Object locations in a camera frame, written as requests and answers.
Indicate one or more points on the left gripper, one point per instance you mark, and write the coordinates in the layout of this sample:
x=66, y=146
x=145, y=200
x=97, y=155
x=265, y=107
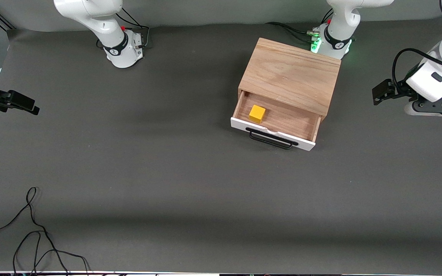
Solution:
x=398, y=91

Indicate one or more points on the yellow cube block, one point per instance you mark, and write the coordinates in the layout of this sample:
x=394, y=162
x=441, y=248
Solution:
x=257, y=114

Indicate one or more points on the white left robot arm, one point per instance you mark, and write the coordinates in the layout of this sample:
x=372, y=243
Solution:
x=339, y=34

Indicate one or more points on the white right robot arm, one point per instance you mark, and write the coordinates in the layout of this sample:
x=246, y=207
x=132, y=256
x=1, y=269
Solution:
x=105, y=23

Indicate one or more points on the wooden drawer cabinet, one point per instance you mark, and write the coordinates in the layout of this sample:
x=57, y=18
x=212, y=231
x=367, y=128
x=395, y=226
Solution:
x=290, y=73

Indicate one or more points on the dark grey table mat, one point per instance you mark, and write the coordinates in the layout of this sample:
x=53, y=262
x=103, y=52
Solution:
x=205, y=191

